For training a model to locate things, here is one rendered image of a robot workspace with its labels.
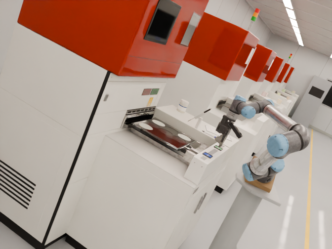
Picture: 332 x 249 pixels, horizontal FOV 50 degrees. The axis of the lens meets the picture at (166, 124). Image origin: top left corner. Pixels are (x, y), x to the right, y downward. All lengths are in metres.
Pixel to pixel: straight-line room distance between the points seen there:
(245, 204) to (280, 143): 0.76
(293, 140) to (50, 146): 1.34
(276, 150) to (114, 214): 1.03
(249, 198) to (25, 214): 1.45
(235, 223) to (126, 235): 0.78
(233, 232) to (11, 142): 1.59
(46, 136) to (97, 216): 0.60
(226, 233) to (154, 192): 0.76
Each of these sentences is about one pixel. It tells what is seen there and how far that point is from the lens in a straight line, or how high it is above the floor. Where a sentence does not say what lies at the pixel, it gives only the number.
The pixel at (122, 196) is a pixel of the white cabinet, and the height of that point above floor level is 0.53.
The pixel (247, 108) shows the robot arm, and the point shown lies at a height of 1.30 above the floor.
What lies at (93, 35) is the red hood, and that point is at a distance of 1.98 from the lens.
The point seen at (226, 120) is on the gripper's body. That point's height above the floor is 1.15.
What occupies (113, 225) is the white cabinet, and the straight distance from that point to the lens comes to 2.30.
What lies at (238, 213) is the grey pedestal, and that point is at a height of 0.60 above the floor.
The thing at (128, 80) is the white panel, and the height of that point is 1.18.
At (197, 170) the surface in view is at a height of 0.90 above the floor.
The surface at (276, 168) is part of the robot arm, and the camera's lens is 2.33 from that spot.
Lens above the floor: 1.59
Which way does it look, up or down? 15 degrees down
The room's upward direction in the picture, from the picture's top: 24 degrees clockwise
